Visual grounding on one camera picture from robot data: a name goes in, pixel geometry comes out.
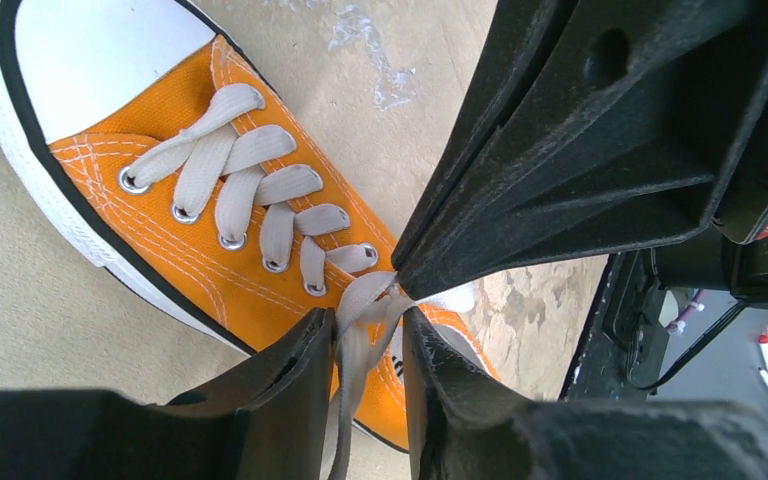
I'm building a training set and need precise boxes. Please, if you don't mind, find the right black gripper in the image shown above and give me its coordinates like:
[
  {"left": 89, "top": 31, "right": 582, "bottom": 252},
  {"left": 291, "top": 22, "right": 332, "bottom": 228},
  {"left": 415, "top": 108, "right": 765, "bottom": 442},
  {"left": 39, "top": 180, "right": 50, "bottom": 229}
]
[{"left": 398, "top": 1, "right": 768, "bottom": 299}]

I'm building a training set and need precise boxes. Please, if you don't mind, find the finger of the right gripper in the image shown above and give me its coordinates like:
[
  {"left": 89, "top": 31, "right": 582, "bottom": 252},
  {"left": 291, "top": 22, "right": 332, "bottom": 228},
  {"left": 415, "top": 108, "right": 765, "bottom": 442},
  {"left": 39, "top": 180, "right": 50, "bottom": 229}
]
[{"left": 390, "top": 0, "right": 624, "bottom": 273}]

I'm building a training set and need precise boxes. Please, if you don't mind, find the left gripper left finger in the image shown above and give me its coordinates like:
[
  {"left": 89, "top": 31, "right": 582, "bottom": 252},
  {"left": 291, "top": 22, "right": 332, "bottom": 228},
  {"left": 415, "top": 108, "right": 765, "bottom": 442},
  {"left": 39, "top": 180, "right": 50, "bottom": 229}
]
[{"left": 0, "top": 308, "right": 334, "bottom": 479}]

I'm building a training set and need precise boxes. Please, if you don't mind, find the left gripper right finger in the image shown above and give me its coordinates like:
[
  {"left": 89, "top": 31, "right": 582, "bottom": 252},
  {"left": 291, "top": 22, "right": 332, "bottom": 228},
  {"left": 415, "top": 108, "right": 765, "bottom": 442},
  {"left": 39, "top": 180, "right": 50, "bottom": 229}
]
[{"left": 403, "top": 308, "right": 768, "bottom": 479}]

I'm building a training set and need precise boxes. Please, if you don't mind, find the white shoelace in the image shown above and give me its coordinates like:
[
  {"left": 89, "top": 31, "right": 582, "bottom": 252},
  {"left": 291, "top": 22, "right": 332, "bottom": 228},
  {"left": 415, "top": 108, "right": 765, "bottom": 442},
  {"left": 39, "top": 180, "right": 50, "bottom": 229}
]
[{"left": 118, "top": 83, "right": 418, "bottom": 479}]

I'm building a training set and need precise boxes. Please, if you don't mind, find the orange canvas sneaker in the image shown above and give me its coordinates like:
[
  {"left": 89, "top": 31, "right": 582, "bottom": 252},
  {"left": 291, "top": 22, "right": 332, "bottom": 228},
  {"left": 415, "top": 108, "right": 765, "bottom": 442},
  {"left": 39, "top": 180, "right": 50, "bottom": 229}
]
[{"left": 0, "top": 0, "right": 499, "bottom": 455}]

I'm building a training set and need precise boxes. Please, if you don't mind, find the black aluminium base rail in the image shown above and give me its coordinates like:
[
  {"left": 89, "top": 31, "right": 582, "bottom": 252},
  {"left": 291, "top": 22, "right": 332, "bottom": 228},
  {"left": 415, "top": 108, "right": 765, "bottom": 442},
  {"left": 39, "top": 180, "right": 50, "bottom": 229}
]
[{"left": 559, "top": 251, "right": 750, "bottom": 405}]

